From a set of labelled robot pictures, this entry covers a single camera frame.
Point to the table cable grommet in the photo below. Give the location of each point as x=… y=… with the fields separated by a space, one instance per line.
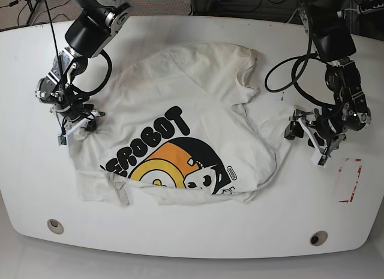
x=318 y=238
x=55 y=226

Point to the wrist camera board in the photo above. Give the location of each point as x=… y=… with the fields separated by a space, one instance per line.
x=319 y=159
x=62 y=140

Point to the right table cable grommet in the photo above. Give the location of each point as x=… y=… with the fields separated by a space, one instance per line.
x=318 y=238

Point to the white power strip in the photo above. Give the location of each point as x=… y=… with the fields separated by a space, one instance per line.
x=370 y=6

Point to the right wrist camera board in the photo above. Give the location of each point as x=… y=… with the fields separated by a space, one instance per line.
x=62 y=140

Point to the white T-shirt black print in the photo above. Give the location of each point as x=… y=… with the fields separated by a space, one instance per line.
x=177 y=128

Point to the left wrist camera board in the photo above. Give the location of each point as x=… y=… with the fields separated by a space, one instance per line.
x=319 y=159

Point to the left table cable grommet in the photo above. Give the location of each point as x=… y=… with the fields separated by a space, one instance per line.
x=55 y=226

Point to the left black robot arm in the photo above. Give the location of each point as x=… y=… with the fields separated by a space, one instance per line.
x=325 y=23

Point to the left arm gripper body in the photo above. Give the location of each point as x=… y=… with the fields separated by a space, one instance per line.
x=321 y=133

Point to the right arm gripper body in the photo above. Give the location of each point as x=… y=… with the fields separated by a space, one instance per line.
x=69 y=124

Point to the red tape rectangle marking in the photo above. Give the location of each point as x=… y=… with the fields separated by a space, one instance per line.
x=347 y=180

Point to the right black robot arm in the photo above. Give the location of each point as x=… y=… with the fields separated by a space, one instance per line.
x=98 y=23

